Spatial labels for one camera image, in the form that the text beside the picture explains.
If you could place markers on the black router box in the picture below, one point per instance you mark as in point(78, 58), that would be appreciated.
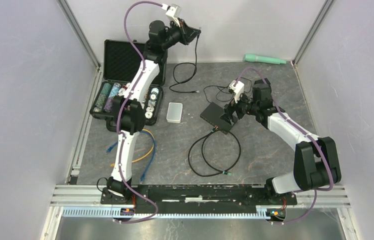
point(212, 114)

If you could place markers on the white network switch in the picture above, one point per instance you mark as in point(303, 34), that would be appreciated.
point(174, 112)

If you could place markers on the aluminium frame rail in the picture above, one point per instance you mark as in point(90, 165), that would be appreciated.
point(89, 195)

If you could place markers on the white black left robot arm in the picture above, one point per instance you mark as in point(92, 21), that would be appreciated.
point(129, 112)

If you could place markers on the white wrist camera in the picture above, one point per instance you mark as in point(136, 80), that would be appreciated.
point(172, 12)
point(236, 87)

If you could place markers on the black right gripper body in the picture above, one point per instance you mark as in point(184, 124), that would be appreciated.
point(243, 107)

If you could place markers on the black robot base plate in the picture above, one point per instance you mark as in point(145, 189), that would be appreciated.
point(191, 199)

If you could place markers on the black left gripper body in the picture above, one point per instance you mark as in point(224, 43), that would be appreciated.
point(178, 32)

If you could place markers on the mint green flashlight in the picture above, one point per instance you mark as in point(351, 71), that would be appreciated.
point(253, 58)

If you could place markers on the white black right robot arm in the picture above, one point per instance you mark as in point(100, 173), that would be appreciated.
point(316, 163)

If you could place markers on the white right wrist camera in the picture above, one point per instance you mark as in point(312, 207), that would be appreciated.
point(236, 87)

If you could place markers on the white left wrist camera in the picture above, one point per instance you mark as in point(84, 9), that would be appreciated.
point(172, 12)

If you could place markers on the black poker chip case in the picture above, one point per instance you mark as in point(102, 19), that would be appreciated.
point(120, 65)

